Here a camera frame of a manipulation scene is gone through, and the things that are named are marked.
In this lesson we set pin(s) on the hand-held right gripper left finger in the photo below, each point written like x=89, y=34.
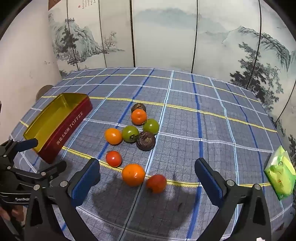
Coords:
x=85, y=183

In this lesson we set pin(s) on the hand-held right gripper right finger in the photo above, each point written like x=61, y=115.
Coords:
x=207, y=180

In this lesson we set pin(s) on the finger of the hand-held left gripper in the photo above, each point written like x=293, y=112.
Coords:
x=49, y=169
x=25, y=143

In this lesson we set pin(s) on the small red tomato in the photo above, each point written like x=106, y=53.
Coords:
x=113, y=159

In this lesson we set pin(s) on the red and gold tin box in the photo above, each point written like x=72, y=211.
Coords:
x=69, y=125

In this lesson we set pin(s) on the orange mandarin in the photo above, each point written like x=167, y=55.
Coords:
x=138, y=117
x=133, y=175
x=113, y=136

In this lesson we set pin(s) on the large red tomato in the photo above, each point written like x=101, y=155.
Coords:
x=156, y=183

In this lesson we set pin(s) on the green tomato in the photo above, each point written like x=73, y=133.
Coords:
x=150, y=126
x=130, y=134

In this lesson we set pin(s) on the dark brown water chestnut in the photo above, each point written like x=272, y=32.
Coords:
x=145, y=141
x=138, y=107

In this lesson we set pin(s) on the person's left hand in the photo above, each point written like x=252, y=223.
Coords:
x=12, y=212

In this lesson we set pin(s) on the blue plaid tablecloth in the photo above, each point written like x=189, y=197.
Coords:
x=185, y=139

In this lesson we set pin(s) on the green tissue packet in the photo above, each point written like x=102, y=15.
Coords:
x=279, y=176

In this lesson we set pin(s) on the landscape painted folding screen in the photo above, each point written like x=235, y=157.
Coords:
x=161, y=34

